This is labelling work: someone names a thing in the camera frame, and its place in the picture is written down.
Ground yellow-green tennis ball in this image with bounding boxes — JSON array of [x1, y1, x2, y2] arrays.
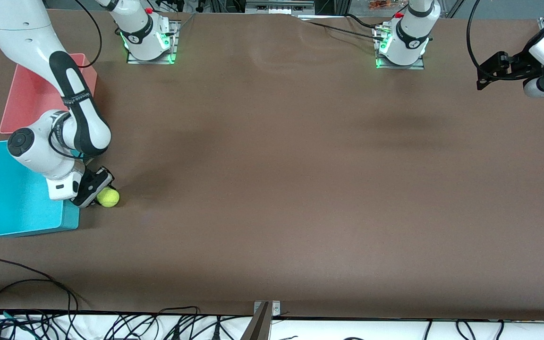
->
[[96, 187, 120, 208]]

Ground blue plastic bin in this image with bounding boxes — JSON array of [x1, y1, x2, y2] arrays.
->
[[0, 140, 80, 238]]

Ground pink plastic bin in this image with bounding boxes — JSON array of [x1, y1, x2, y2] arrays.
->
[[0, 53, 98, 135]]

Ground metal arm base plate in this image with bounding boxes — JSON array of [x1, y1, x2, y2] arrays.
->
[[375, 26, 426, 70], [127, 20, 180, 64]]

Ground grey aluminium post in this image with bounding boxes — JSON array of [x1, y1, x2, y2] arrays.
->
[[240, 302, 272, 340]]

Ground small metal table bracket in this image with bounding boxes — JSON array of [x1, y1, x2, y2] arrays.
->
[[254, 301, 281, 317]]

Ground grey metal rail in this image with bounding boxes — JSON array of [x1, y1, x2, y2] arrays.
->
[[245, 0, 315, 15]]

